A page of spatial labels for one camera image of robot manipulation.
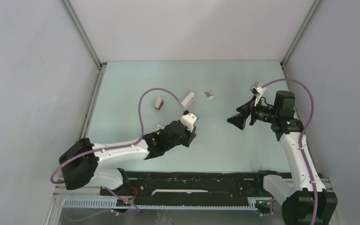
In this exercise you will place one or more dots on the beige brown mini stapler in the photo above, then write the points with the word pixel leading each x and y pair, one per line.
pixel 159 103

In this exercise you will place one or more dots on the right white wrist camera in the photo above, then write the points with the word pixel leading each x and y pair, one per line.
pixel 258 90

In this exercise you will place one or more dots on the left aluminium frame post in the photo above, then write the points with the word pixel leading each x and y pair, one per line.
pixel 74 18

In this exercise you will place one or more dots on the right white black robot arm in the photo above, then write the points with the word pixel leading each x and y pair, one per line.
pixel 307 201

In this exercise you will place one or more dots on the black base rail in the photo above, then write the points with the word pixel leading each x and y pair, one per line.
pixel 195 189

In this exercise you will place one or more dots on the long white stapler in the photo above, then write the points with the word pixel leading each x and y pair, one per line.
pixel 188 99

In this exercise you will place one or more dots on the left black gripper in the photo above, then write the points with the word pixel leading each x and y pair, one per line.
pixel 190 136

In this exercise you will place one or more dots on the open staple box tray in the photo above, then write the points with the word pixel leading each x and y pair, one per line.
pixel 208 94

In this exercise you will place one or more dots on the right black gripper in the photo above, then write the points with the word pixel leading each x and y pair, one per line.
pixel 238 120

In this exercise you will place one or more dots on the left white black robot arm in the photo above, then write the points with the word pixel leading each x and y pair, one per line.
pixel 85 163

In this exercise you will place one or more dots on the white staple box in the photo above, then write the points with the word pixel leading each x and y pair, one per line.
pixel 159 127

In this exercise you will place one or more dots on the right aluminium frame post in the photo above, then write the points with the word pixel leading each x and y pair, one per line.
pixel 302 29

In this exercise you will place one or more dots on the aluminium frame post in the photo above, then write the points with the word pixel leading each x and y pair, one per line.
pixel 302 29
pixel 74 18

